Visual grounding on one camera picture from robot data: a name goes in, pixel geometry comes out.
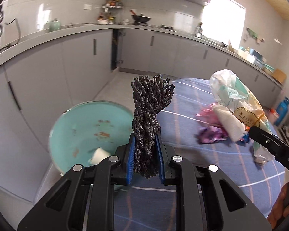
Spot purple wrapper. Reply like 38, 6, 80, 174
195, 103, 229, 144

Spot grey kitchen cabinets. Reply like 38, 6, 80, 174
0, 25, 284, 203

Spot spice rack with bottles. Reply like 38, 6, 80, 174
97, 0, 124, 24

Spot blue plaid tablecloth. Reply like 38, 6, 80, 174
114, 78, 285, 230

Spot black power cable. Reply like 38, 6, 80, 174
0, 18, 22, 49

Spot dark twisted rope bundle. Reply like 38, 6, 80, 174
130, 74, 176, 179

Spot blue gas cylinder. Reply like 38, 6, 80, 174
274, 97, 289, 126

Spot teal trash bin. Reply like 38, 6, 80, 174
48, 100, 135, 190

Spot clear bag with teal print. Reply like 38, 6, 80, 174
209, 69, 275, 166

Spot person's right hand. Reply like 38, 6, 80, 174
267, 182, 289, 230

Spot cardboard box on counter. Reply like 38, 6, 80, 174
272, 68, 287, 85

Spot white plastic bag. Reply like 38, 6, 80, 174
213, 104, 247, 142

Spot black wok on stove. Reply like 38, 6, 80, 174
130, 9, 151, 25

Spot green kettle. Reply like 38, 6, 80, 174
49, 18, 61, 32

